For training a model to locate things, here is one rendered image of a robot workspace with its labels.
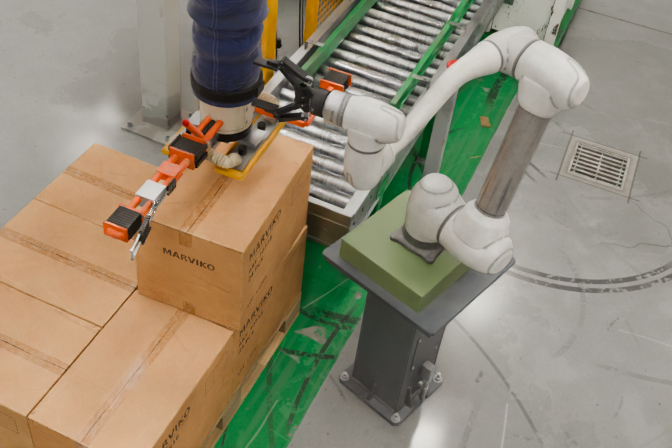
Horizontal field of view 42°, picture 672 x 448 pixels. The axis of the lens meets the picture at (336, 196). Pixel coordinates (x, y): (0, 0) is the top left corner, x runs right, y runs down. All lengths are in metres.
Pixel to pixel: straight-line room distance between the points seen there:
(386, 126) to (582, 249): 2.36
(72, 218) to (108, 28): 2.26
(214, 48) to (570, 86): 1.02
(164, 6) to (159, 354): 1.87
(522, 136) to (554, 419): 1.50
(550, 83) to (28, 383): 1.86
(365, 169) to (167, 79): 2.32
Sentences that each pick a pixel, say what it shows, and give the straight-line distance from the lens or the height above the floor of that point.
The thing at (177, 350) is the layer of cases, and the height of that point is 0.54.
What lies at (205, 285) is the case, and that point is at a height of 0.72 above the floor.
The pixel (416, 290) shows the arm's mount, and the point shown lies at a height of 0.83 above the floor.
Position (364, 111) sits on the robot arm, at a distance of 2.25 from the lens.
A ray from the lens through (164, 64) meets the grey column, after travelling 4.47.
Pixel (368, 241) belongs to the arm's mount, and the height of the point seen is 0.84.
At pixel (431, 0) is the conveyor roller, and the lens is 4.97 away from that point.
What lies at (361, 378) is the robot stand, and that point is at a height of 0.06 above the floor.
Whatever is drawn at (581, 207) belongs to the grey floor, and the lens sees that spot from 4.69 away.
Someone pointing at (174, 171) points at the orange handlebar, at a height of 1.25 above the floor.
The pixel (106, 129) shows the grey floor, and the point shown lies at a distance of 4.77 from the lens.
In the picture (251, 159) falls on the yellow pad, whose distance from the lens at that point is 2.83.
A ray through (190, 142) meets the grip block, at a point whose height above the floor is 1.25.
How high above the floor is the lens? 2.97
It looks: 42 degrees down
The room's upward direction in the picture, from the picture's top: 8 degrees clockwise
